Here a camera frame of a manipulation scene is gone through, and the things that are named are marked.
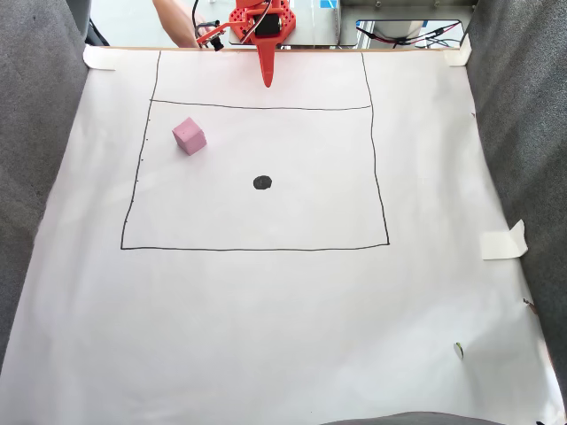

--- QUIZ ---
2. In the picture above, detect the pink foam block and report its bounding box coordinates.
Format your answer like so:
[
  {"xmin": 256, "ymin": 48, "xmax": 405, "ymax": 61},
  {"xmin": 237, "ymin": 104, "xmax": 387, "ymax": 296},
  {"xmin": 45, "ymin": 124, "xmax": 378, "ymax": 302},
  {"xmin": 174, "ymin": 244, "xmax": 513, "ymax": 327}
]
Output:
[{"xmin": 171, "ymin": 116, "xmax": 208, "ymax": 157}]

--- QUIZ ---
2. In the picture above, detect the white tape piece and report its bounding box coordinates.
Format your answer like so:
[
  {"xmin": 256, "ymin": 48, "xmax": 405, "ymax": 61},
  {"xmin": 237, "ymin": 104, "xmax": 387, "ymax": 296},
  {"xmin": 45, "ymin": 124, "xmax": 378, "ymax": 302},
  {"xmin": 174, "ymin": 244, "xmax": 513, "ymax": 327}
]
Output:
[
  {"xmin": 82, "ymin": 44, "xmax": 118, "ymax": 72},
  {"xmin": 478, "ymin": 219, "xmax": 530, "ymax": 261},
  {"xmin": 443, "ymin": 34, "xmax": 472, "ymax": 68}
]

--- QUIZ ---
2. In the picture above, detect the grey fabric panel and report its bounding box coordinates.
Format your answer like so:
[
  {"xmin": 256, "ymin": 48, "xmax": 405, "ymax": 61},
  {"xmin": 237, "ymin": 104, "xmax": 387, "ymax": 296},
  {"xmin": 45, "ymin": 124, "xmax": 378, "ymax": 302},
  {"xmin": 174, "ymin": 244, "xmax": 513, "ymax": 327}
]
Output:
[
  {"xmin": 0, "ymin": 0, "xmax": 92, "ymax": 375},
  {"xmin": 462, "ymin": 0, "xmax": 567, "ymax": 402}
]

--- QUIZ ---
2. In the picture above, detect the white paper sheet with lines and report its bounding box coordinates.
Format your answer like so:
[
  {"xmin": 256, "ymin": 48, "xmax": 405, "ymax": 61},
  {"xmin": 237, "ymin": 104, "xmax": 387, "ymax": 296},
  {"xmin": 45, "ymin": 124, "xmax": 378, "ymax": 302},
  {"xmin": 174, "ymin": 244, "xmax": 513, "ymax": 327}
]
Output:
[{"xmin": 0, "ymin": 45, "xmax": 567, "ymax": 425}]

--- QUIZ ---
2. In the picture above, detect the gripper servo wire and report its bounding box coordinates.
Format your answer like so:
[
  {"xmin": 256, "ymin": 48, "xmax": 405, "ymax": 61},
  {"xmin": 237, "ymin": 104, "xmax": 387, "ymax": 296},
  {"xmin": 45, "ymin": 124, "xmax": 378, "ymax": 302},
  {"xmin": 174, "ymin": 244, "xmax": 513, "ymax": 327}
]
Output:
[{"xmin": 246, "ymin": 0, "xmax": 273, "ymax": 42}]

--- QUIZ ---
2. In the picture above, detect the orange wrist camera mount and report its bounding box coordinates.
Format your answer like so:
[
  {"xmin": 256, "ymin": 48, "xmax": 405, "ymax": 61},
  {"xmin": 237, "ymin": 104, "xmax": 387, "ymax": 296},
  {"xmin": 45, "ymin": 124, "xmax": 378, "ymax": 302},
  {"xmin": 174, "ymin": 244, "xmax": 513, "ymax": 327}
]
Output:
[{"xmin": 195, "ymin": 19, "xmax": 232, "ymax": 52}]

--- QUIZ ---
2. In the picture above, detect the red cable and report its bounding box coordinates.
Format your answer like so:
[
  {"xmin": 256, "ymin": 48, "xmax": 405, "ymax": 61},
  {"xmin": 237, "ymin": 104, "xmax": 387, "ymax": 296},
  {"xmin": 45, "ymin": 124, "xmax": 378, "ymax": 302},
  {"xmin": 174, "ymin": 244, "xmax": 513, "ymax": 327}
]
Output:
[{"xmin": 356, "ymin": 23, "xmax": 460, "ymax": 46}]

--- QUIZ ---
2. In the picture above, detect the grey metal frame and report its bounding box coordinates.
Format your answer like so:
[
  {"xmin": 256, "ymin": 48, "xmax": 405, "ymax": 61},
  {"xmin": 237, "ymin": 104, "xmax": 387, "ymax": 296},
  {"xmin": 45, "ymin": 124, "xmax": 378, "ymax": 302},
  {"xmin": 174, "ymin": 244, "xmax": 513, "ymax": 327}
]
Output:
[{"xmin": 338, "ymin": 0, "xmax": 478, "ymax": 49}]

